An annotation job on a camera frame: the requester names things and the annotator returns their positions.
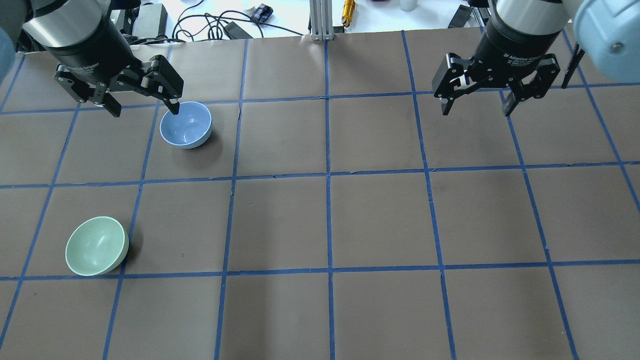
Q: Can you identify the aluminium frame post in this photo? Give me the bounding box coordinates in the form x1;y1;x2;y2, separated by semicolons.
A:
309;0;334;42

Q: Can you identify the green bowl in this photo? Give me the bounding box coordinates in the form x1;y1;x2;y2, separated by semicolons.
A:
65;216;130;277

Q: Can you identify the black power adapter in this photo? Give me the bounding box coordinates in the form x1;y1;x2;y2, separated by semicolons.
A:
222;22;253;40

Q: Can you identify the blue bowl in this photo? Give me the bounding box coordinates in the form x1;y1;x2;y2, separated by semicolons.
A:
158;101;214;150

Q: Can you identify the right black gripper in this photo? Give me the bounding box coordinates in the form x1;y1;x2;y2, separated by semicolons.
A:
432;22;561;117

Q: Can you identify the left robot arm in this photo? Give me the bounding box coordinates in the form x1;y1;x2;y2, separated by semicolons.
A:
1;0;185;117

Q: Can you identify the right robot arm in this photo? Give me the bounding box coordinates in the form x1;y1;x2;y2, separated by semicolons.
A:
432;0;640;117

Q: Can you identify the yellow metal cylinder tool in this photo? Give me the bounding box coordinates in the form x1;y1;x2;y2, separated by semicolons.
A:
340;0;356;28

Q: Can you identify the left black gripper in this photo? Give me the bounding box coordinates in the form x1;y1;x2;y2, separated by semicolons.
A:
43;19;185;117

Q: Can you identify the brown paper table mat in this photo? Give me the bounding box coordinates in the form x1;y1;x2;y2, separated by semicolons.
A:
1;28;639;360

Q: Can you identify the black cable bundle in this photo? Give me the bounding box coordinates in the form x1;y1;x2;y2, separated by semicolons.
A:
171;0;304;42

